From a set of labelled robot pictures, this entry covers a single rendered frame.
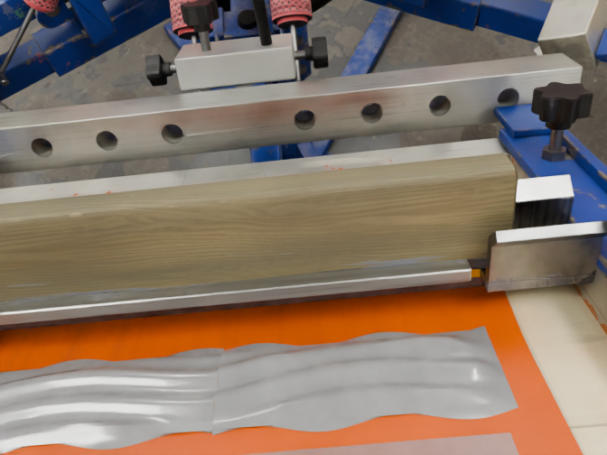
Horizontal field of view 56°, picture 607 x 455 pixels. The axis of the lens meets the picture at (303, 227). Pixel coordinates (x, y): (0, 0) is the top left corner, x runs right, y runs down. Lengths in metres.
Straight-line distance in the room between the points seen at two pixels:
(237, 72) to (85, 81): 1.74
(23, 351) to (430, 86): 0.43
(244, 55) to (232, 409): 0.38
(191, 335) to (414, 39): 1.91
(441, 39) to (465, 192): 1.89
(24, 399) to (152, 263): 0.12
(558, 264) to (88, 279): 0.32
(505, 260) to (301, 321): 0.15
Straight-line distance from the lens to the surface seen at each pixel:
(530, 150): 0.55
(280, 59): 0.62
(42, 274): 0.43
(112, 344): 0.45
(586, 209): 0.46
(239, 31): 0.83
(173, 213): 0.38
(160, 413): 0.38
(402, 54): 2.19
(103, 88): 2.29
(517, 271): 0.40
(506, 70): 0.62
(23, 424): 0.41
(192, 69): 0.63
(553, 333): 0.42
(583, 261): 0.42
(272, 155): 0.85
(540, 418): 0.37
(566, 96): 0.50
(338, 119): 0.59
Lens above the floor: 1.62
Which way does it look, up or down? 64 degrees down
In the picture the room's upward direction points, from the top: 10 degrees counter-clockwise
